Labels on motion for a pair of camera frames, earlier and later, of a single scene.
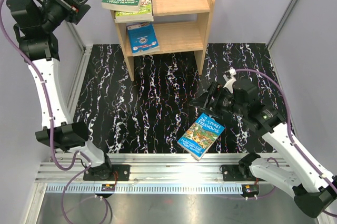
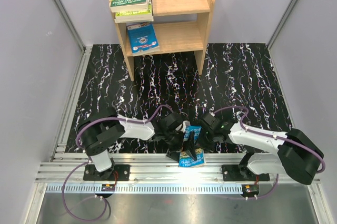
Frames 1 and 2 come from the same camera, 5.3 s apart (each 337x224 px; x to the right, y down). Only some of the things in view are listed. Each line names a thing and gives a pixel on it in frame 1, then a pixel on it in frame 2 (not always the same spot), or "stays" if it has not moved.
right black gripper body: (221, 96) -> (206, 142)
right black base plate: (232, 173) stays
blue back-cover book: (142, 38) stays
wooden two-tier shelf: (181, 2) stays
